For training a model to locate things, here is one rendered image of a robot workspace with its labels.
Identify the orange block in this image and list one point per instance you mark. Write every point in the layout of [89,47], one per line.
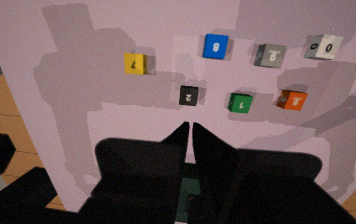
[292,100]

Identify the blue block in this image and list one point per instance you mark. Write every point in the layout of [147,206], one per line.
[215,46]

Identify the beige block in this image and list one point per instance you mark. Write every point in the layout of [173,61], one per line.
[323,47]

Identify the yellow block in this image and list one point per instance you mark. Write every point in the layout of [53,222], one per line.
[135,63]

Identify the green digit block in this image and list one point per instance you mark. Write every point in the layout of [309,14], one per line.
[240,103]

